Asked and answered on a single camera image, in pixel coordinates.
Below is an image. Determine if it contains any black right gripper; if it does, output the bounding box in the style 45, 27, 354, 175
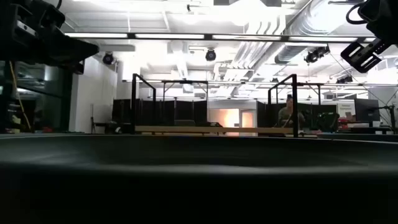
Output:
340, 0, 398, 74

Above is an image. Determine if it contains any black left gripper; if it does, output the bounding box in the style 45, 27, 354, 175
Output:
0, 0, 100, 76

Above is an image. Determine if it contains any dark background monitor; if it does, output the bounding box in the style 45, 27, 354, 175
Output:
354, 98, 381, 123

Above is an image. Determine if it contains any dark glass cabinet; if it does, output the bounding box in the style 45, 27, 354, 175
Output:
0, 60, 74, 134

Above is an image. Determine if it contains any person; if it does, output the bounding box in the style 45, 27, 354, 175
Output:
277, 94, 307, 129

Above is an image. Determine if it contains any long overhead light bar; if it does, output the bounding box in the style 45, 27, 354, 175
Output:
63, 32, 377, 44

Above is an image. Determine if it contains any black metal dish rack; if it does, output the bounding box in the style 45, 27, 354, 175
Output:
131, 73, 300, 138

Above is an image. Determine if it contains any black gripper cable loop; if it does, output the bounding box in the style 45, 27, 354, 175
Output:
345, 1, 369, 26

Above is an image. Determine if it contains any silver ventilation duct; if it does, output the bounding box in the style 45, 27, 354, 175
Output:
274, 0, 369, 65

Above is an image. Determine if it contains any yellow cable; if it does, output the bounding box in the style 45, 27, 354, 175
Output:
8, 60, 32, 132

